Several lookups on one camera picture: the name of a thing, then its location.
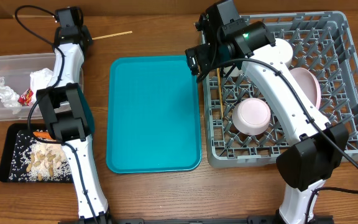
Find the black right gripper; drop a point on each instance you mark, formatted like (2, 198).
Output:
(206, 53)

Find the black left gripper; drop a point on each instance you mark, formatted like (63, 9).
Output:
(86, 31)

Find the wooden chopstick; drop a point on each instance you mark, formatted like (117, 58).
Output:
(218, 73)
(112, 35)

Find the white napkin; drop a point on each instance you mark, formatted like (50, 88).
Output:
(39, 80)

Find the clear plastic waste bin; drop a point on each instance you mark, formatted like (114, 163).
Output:
(16, 70)

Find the red snack wrapper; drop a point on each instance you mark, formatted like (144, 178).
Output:
(26, 98)

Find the small pink bowl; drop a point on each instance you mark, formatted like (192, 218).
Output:
(251, 116)

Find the cream bowl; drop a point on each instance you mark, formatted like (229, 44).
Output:
(284, 51)

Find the foil wrapper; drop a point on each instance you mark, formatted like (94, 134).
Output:
(9, 98)

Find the orange carrot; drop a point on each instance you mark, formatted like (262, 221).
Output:
(43, 135)

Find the pink plate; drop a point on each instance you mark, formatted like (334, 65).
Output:
(308, 83)

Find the rice and peanut scraps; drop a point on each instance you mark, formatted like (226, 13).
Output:
(34, 161)

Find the cream plastic cup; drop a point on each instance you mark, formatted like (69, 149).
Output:
(234, 73)

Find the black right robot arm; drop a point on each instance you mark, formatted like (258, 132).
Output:
(316, 147)

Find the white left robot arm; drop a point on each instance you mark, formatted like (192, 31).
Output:
(67, 115)

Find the black waste tray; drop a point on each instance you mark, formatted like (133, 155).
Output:
(8, 149)

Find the teal plastic tray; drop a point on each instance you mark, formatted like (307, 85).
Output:
(153, 116)

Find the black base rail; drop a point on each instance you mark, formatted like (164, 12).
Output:
(263, 219)

